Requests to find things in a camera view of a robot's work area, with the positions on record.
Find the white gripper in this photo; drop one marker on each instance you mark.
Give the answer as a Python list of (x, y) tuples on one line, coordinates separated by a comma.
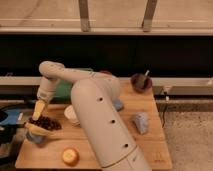
[(45, 94)]

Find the dark purple grapes bunch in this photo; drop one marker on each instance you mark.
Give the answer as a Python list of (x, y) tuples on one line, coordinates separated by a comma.
[(46, 123)]

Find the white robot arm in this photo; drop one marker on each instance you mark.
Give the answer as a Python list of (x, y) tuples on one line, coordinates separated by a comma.
[(92, 97)]

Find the green plastic bin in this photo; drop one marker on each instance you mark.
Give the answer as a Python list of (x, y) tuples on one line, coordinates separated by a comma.
[(62, 80)]

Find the yellow banana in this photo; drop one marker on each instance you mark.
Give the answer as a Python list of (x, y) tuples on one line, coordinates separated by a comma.
[(34, 129)]

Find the white paper cup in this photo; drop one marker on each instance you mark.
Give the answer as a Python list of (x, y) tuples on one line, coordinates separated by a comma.
[(69, 113)]

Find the blue device at left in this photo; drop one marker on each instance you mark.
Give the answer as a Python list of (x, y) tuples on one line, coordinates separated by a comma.
[(16, 116)]

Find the wooden board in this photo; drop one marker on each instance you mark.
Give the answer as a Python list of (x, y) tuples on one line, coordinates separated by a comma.
[(48, 154)]

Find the orange apple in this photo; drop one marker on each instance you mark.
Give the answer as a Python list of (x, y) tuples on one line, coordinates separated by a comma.
[(70, 156)]

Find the orange red fruit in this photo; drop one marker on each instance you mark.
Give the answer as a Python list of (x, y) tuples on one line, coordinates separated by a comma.
[(106, 72)]

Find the blue sponge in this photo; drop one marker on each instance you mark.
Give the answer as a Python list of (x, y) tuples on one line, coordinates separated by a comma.
[(118, 105)]

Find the blue grey cloth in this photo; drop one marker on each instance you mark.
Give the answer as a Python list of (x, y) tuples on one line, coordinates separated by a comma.
[(141, 122)]

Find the dark purple bowl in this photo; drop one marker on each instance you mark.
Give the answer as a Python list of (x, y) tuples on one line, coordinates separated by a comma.
[(140, 82)]

